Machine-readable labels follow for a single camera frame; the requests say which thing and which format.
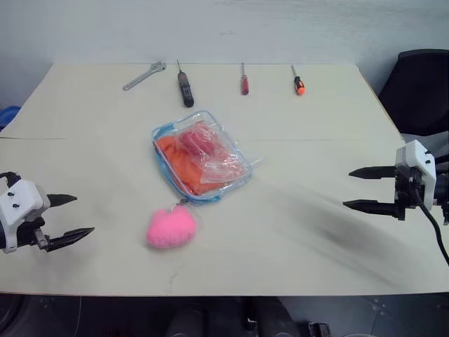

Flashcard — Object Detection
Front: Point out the blue plastic object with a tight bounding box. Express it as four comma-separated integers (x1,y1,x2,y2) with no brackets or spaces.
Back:
0,104,22,133

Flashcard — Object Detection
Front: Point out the clear wrapper with red cloth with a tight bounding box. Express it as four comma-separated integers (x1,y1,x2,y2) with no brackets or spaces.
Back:
177,122,252,184

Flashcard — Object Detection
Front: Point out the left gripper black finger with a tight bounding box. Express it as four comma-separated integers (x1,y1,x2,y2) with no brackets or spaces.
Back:
47,193,79,209
44,227,96,253

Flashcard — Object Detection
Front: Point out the black electric screwdriver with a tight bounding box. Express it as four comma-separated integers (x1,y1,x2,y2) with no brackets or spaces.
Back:
175,59,195,108

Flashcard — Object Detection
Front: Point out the silver adjustable wrench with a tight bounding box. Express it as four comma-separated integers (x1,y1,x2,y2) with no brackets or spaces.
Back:
122,61,167,92

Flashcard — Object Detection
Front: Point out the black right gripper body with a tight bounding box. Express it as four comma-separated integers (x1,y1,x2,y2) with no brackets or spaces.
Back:
394,166,427,222

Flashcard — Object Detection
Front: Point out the clear pouch with orange contents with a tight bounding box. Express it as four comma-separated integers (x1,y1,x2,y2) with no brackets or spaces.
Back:
151,110,264,205

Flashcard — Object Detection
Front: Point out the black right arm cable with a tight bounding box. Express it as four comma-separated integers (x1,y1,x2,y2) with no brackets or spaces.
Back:
415,188,449,266

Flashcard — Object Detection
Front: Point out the red-handled screwdriver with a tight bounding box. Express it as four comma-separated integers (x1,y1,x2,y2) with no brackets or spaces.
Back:
239,62,250,96

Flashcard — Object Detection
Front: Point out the orange and black screwdriver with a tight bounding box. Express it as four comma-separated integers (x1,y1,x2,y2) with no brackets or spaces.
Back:
290,64,307,97

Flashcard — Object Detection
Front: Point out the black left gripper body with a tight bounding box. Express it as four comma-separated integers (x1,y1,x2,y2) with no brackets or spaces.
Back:
15,209,52,252

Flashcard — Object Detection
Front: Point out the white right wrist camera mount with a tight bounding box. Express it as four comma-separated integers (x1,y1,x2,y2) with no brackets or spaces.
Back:
395,139,438,212

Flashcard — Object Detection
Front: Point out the pink knitted plush charm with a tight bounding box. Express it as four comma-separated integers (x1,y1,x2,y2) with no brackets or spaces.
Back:
145,206,198,250

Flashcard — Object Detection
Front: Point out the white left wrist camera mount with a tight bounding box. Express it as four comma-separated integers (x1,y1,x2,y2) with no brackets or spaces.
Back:
0,178,52,255

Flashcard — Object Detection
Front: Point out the black ribbed block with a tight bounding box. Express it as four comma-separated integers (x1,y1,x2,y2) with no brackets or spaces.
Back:
307,322,331,337

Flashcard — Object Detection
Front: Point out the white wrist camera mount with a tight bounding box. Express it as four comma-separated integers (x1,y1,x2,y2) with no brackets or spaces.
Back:
0,178,52,255
395,139,438,212

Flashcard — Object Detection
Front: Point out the black chair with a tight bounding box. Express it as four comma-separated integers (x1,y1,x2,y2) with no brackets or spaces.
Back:
377,48,449,166

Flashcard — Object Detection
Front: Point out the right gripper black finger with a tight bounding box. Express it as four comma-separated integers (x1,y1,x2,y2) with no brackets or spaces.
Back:
342,199,400,218
348,166,398,181

